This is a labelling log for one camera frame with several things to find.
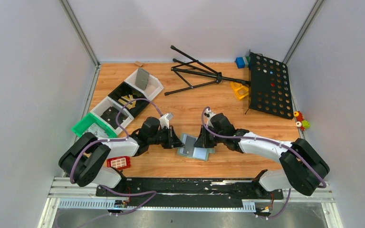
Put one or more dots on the blue toy block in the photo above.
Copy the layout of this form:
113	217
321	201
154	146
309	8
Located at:
242	62

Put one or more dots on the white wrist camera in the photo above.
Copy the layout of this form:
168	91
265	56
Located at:
209	114
165	120

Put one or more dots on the red white toy block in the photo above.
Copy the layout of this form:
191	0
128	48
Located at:
119	163

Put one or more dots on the gold cards in black bin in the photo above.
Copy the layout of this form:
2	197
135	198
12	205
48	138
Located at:
129	102

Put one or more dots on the yellow plastic toy frame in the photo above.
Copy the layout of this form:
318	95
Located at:
239	90

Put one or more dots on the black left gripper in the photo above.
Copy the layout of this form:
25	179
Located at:
171	138

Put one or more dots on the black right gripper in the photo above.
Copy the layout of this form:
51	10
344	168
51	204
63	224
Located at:
206	137

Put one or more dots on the black folding tripod stand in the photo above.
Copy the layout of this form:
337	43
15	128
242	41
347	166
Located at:
197	68

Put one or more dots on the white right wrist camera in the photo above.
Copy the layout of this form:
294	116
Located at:
209	114

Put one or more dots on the black perforated music stand tray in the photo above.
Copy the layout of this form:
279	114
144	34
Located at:
270	87

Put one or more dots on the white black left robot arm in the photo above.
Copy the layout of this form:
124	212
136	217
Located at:
84	161

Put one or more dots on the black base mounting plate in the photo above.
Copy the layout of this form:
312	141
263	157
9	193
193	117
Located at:
195	192

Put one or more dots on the small wooden block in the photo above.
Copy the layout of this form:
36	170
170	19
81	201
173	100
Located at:
139	64

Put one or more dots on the green plastic bin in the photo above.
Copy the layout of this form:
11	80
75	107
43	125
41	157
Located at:
80	128

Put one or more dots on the dark credit card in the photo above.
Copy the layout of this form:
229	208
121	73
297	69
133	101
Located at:
189	146

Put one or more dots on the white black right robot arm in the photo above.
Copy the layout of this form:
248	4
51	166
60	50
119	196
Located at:
303	169

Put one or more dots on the black plastic bin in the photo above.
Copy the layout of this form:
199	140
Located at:
125	93

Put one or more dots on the red yellow green toy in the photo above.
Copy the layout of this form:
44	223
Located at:
301	122

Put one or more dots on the silver cards in green bin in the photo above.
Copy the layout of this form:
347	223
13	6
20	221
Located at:
97	131

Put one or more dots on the grey card holder in bin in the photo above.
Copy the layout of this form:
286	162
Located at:
142	78

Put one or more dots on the black item in white bin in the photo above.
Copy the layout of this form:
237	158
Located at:
110	114

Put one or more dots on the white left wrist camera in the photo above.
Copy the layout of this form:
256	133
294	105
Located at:
165	120

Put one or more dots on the white plastic bin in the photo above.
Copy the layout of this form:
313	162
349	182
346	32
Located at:
108	102
154	87

